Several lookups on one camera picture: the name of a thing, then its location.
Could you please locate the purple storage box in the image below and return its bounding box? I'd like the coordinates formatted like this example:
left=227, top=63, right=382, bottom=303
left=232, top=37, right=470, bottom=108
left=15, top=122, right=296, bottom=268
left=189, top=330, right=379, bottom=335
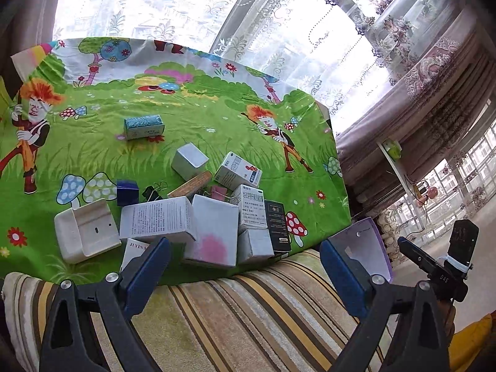
left=330, top=218, right=392, bottom=283

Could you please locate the navy blue box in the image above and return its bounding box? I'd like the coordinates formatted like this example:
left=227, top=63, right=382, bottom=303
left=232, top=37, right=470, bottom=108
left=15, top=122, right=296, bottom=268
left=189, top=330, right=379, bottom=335
left=117, top=179, right=140, bottom=207

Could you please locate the silver white cube box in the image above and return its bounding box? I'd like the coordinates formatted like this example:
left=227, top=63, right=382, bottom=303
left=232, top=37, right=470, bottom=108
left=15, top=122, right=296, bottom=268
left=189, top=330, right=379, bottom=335
left=171, top=143, right=209, bottom=180

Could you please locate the JI YIN MUSIC white box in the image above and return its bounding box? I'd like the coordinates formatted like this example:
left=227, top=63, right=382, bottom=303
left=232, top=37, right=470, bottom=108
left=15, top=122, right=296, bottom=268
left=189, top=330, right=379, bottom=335
left=119, top=238, right=150, bottom=272

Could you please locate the black phone on gripper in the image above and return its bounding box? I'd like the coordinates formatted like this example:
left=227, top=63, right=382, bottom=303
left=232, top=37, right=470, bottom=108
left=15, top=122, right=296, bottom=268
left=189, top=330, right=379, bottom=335
left=445, top=219, right=479, bottom=275

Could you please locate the person right hand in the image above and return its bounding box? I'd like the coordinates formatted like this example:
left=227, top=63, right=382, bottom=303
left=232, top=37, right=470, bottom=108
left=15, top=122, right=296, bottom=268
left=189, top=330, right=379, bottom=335
left=437, top=301, right=456, bottom=344

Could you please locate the yellow cushion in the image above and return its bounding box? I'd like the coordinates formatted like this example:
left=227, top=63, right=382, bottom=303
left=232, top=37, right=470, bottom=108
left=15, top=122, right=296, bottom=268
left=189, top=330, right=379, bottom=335
left=449, top=312, right=496, bottom=372

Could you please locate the white text box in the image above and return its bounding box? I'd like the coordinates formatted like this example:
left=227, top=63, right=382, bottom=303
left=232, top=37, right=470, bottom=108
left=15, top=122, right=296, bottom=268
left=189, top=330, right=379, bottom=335
left=119, top=197, right=197, bottom=244

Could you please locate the small white grey box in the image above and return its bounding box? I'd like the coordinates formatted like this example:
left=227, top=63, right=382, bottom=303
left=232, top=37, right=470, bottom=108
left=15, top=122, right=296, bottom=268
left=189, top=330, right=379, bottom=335
left=237, top=229, right=274, bottom=264

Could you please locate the medicine box tall white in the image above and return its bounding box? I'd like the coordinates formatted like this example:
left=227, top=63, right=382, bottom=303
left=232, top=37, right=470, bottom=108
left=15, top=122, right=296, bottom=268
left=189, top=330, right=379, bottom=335
left=230, top=185, right=267, bottom=233

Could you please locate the mauve curtain right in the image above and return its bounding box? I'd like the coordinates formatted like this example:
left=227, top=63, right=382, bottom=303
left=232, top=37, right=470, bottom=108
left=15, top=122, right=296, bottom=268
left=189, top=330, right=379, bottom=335
left=336, top=8, right=495, bottom=215

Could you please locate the dental orange long box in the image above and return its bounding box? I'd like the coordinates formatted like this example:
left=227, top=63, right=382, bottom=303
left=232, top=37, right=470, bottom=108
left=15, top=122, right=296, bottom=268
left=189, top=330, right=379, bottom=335
left=167, top=170, right=213, bottom=198

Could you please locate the teal small box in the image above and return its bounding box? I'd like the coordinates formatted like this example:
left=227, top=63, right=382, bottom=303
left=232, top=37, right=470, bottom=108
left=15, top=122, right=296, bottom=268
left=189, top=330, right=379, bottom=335
left=124, top=114, right=165, bottom=140

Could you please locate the medicine box red figure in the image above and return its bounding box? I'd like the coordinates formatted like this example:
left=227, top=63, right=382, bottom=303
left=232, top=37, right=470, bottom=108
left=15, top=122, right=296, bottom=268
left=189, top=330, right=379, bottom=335
left=214, top=151, right=262, bottom=191

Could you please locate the white pink stained box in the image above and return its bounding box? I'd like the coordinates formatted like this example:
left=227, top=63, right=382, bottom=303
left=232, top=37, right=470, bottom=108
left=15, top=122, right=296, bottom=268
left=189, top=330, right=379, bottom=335
left=183, top=195, right=239, bottom=269

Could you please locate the pink binder clip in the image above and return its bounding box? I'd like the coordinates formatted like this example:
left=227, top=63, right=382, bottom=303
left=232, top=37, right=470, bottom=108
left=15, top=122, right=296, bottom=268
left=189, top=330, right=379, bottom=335
left=210, top=186, right=227, bottom=202

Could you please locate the white shelf with green item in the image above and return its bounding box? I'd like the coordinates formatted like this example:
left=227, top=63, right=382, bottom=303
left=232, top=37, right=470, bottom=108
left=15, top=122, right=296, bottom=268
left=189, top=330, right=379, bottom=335
left=378, top=139, right=439, bottom=208

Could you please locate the striped towel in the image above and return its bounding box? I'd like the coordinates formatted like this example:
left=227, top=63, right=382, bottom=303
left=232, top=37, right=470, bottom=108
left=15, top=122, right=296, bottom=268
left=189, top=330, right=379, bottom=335
left=1, top=250, right=358, bottom=371

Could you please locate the black binder clip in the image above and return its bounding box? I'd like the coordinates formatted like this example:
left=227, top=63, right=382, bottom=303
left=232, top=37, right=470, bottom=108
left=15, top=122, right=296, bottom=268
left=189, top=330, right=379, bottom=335
left=142, top=180, right=167, bottom=202

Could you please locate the white lace curtain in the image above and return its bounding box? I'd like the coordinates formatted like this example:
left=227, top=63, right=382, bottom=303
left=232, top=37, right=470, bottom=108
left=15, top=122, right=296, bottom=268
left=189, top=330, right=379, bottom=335
left=53, top=0, right=462, bottom=132

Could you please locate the black small box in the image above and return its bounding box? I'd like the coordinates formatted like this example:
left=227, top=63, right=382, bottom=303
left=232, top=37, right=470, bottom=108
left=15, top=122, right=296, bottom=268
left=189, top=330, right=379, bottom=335
left=265, top=200, right=291, bottom=255

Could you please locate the cartoon green tablecloth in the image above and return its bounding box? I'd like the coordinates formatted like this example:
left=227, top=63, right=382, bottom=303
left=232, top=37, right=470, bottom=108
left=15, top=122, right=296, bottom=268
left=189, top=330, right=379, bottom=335
left=1, top=37, right=351, bottom=283

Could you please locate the white plastic holder tray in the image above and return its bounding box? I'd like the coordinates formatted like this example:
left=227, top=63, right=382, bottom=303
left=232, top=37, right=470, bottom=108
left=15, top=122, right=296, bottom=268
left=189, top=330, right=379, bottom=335
left=54, top=199, right=121, bottom=264

